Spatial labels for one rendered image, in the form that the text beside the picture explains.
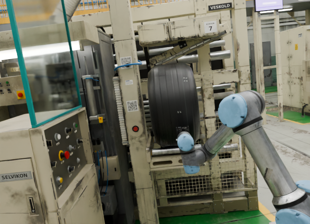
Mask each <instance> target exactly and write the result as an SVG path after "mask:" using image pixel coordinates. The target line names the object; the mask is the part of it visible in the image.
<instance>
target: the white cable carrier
mask: <svg viewBox="0 0 310 224"><path fill-rule="evenodd" d="M117 78H119V76H117V77H113V79H117ZM113 83H114V86H115V87H114V88H115V89H114V90H115V93H116V94H115V95H116V102H117V109H118V114H119V118H120V119H119V122H120V129H121V134H122V135H121V136H122V141H123V142H126V141H128V137H127V130H126V124H125V115H124V109H123V102H122V97H121V96H122V95H121V90H120V83H119V80H114V82H113Z"/></svg>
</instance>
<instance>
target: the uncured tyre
mask: <svg viewBox="0 0 310 224"><path fill-rule="evenodd" d="M183 77H188V82H183ZM148 100H149V112H150V118H151V125H152V129H153V134H154V137H155V141H156V143H157V144H158V145H160V146H161V147H164V148H166V147H175V146H178V143H177V141H176V138H177V131H176V128H178V127H188V126H189V131H190V135H191V136H192V138H193V140H194V143H195V142H196V141H197V140H198V139H199V137H200V111H199V102H198V94H197V87H196V83H195V79H194V75H193V71H192V68H191V67H190V66H188V65H187V64H185V63H182V62H179V63H172V64H164V65H157V66H155V67H152V69H151V70H150V71H149V72H148ZM177 110H182V114H177Z"/></svg>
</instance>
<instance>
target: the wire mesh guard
mask: <svg viewBox="0 0 310 224"><path fill-rule="evenodd" d="M211 118H214V119H215V118H219V116H218V115H215V116H206V117H200V119H201V120H203V119H211ZM224 154H225V153H224ZM221 157H222V156H221ZM224 157H225V156H224ZM235 162H236V161H235ZM232 163H233V162H232ZM221 164H222V163H221ZM253 164H254V173H255V176H254V177H255V185H256V188H252V187H251V188H242V187H240V188H241V189H232V188H230V190H228V189H227V190H221V191H211V190H210V192H207V190H206V192H199V193H197V191H196V193H191V194H187V192H186V194H177V193H176V195H174V194H173V195H166V196H161V197H158V191H157V189H160V188H157V184H156V176H155V174H156V173H155V171H153V176H154V183H155V193H156V199H165V198H175V197H185V196H195V195H205V194H220V193H229V192H240V191H250V190H258V182H257V167H256V164H255V162H254V163H253ZM229 166H230V165H229ZM229 169H230V168H229ZM232 169H233V168H232ZM232 172H233V171H232ZM229 173H230V172H229ZM229 176H230V175H229ZM230 179H231V178H230ZM212 181H213V180H212ZM230 182H231V181H230ZM209 184H210V183H209ZM212 184H213V183H212ZM223 186H224V185H223ZM227 186H228V185H227ZM209 187H210V186H209ZM213 187H214V186H213ZM248 187H249V186H248ZM234 188H235V187H234ZM216 190H217V189H216ZM165 191H166V190H165ZM159 192H160V191H159ZM169 192H170V191H169ZM169 194H170V193H169Z"/></svg>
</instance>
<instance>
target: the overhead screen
mask: <svg viewBox="0 0 310 224"><path fill-rule="evenodd" d="M282 9H283V0H254V12H265V11H274V10H282Z"/></svg>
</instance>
